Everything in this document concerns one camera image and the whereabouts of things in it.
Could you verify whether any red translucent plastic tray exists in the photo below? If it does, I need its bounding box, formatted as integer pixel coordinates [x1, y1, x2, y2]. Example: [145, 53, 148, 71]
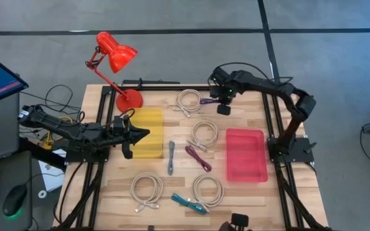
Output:
[225, 128, 269, 183]

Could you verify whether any small black box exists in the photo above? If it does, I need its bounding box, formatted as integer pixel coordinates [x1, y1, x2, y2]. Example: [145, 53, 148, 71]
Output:
[231, 213, 249, 227]

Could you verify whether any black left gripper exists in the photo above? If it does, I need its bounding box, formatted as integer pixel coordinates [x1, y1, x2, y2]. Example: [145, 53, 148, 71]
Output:
[109, 114, 151, 160]

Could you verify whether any yellow floor cable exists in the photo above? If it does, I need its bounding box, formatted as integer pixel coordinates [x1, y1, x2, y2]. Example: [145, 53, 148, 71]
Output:
[43, 115, 75, 151]

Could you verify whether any teal USB cable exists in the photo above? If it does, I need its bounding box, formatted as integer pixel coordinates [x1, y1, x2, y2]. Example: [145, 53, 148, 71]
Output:
[171, 193, 207, 215]

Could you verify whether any black computer mouse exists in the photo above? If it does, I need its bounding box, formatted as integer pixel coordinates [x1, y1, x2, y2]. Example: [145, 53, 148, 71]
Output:
[2, 184, 28, 218]

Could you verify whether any red desk lamp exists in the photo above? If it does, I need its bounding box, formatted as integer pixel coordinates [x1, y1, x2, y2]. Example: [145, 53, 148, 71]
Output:
[85, 31, 144, 114]

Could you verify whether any grey USB cable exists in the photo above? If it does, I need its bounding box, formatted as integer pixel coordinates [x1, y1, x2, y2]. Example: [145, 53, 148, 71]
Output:
[167, 140, 176, 176]

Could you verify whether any black floor cable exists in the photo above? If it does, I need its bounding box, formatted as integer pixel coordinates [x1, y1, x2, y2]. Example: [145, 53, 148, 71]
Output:
[20, 84, 83, 114]

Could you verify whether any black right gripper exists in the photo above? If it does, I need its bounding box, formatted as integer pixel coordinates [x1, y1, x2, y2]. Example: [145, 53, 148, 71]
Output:
[208, 65, 238, 116]

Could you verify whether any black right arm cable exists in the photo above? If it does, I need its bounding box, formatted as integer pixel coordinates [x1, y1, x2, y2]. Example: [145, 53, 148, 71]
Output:
[213, 62, 294, 85]

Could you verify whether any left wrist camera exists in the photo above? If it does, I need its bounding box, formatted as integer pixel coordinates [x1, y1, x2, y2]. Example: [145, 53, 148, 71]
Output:
[112, 116, 124, 136]

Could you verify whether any beige usb cable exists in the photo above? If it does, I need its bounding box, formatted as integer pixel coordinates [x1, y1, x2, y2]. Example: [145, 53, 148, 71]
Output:
[186, 120, 220, 153]
[130, 172, 164, 213]
[191, 174, 225, 213]
[172, 89, 204, 119]

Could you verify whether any grey side desk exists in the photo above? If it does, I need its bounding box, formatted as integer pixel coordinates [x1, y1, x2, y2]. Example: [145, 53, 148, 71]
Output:
[0, 92, 33, 231]

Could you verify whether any maroon USB cable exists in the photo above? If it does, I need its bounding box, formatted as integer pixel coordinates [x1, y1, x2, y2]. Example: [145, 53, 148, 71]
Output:
[184, 144, 213, 173]

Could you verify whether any white paper sheet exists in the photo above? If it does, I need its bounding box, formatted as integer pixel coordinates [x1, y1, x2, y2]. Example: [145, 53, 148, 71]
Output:
[38, 158, 66, 193]

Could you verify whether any black rail mount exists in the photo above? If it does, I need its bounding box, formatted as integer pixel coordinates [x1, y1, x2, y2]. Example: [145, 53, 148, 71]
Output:
[121, 78, 181, 86]

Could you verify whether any yellow translucent plastic tray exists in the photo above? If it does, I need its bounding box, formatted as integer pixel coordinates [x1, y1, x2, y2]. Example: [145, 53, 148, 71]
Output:
[129, 107, 164, 159]

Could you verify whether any black aluminium table frame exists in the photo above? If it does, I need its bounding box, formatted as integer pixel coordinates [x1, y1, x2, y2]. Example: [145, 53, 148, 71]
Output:
[53, 83, 330, 231]

